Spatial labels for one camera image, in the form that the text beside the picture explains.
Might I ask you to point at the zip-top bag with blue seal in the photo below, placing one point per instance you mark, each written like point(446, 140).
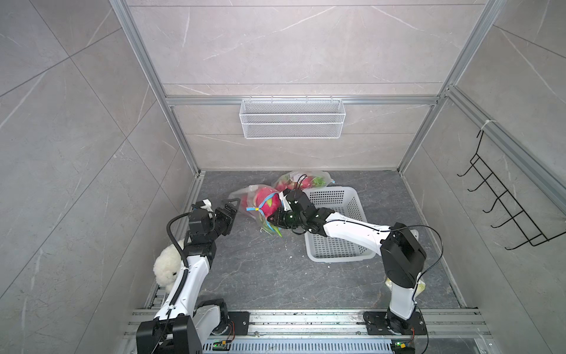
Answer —
point(246, 196)

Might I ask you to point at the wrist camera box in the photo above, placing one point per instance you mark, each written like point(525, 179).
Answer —
point(203, 204)
point(285, 204)

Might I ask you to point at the white wire mesh wall basket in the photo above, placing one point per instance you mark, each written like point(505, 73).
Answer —
point(284, 119)

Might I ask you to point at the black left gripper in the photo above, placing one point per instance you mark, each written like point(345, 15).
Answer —
point(227, 218)

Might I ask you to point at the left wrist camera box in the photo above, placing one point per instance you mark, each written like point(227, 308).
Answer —
point(203, 204)

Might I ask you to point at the zip-top bag with dragon fruit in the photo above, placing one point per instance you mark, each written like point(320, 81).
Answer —
point(303, 180)

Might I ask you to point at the white plush teddy bear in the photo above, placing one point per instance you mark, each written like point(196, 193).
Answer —
point(166, 267)

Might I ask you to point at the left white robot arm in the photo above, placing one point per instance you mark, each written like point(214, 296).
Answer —
point(181, 325)

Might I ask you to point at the yellow-green packaged snack bag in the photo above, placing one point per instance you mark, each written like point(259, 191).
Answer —
point(421, 286)

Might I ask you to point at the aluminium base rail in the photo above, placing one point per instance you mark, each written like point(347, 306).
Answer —
point(353, 331)

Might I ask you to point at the black wire wall hook rack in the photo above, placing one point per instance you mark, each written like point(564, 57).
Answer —
point(530, 233)

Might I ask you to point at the white perforated plastic basket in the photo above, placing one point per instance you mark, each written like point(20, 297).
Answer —
point(338, 246)

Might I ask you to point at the pink dragon fruit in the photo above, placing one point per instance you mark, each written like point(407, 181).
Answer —
point(266, 201)

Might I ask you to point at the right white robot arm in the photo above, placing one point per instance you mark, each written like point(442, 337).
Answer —
point(402, 255)

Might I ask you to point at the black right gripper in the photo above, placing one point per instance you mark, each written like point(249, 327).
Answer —
point(279, 221)

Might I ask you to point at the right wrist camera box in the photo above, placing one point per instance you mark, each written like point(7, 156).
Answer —
point(285, 204)

